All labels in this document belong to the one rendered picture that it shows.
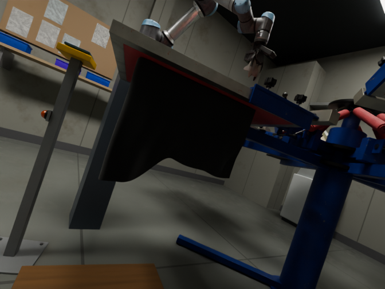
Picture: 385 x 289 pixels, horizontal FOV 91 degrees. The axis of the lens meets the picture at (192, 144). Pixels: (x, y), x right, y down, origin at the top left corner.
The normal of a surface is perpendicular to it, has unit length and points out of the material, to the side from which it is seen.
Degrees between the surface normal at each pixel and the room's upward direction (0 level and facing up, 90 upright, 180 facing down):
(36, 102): 90
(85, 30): 90
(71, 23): 90
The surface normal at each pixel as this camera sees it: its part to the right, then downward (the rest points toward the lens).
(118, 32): 0.31, 0.11
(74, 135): 0.52, 0.18
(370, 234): -0.79, -0.27
